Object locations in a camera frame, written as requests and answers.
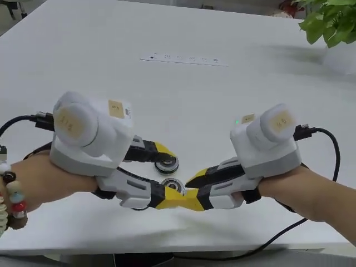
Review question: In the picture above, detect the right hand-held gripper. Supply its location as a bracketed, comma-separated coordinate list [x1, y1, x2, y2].
[183, 103, 303, 213]

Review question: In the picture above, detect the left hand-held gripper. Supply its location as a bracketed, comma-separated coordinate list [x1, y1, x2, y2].
[49, 91, 187, 210]

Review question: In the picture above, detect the black rubber ring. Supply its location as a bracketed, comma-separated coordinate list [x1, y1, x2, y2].
[154, 157, 180, 174]
[160, 177, 186, 194]

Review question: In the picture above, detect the silver metal wheel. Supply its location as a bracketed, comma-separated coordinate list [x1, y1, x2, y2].
[154, 157, 180, 174]
[160, 177, 186, 194]

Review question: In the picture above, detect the person's right forearm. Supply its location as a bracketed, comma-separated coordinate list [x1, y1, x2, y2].
[304, 169, 356, 224]

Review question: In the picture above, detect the person's right hand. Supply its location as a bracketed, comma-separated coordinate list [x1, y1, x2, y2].
[232, 163, 310, 215]

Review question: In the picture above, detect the person's left hand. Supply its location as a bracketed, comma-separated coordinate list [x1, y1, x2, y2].
[10, 141, 115, 214]

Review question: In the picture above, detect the white table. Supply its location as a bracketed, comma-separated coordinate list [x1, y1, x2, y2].
[0, 0, 356, 254]

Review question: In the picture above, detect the white power strip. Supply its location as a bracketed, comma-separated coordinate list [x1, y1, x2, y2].
[140, 52, 229, 67]

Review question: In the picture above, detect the green leafy plant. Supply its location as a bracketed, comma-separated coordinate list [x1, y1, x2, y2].
[298, 0, 356, 48]

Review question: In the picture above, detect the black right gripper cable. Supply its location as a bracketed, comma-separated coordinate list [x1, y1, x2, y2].
[172, 124, 342, 261]

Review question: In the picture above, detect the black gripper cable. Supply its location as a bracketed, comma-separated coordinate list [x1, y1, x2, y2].
[172, 124, 342, 261]
[0, 111, 54, 137]

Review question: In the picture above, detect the colourful bead bracelet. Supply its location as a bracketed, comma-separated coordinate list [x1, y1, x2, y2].
[0, 162, 29, 231]

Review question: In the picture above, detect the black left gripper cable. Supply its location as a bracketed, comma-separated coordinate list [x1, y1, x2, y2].
[0, 111, 54, 137]

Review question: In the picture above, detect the white disc bead bracelet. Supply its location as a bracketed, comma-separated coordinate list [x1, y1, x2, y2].
[0, 191, 9, 231]

